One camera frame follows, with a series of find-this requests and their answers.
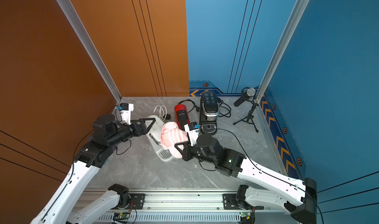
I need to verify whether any black microphone on tripod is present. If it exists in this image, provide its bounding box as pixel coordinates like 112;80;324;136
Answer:
232;87;260;133

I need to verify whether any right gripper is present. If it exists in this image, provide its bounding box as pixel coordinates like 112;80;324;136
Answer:
173;138;218;165

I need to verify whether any white coffee machine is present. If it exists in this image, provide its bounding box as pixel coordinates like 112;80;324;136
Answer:
148;115;174;162

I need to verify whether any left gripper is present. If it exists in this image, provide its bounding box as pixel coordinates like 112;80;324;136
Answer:
106;117;155;150

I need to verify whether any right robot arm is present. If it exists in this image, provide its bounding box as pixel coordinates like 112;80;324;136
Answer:
174;134;318;224

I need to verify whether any pink striped towel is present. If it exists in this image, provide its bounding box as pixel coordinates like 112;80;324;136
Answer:
160;122;189;159

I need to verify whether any green circuit board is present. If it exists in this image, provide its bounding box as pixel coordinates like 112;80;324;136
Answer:
111;212;131;224
239;213;256;224

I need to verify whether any aluminium front rail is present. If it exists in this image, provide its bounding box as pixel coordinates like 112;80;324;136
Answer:
53;189;314;224

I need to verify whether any black coffee machine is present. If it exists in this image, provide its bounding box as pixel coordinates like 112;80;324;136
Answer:
199;91;220;135

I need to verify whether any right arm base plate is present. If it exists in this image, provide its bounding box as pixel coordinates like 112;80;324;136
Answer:
222;193;253;210

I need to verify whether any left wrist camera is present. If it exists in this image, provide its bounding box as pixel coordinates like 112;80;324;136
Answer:
115;103;134;125

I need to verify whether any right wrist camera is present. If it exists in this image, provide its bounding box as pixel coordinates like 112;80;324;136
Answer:
184;122;200;147

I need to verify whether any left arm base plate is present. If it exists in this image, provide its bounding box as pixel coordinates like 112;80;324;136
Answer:
111;193;146;210

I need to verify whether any left green circuit board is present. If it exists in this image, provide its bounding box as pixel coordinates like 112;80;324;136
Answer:
111;212;131;224

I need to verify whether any right green circuit board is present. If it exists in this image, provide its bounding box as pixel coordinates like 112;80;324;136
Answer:
239;213;256;224

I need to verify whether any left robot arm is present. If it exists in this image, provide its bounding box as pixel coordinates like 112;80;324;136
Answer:
31;114;156;224

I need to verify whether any red machine black power cable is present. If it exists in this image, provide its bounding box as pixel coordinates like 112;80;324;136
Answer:
177;99;200;113

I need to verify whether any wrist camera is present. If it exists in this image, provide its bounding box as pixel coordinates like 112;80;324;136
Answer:
184;122;200;147
115;103;134;125

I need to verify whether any red Nespresso coffee machine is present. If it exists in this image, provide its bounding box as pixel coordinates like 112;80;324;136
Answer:
174;104;190;131

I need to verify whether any white power cable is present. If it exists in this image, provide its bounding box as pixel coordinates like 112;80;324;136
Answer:
153;104;172;121

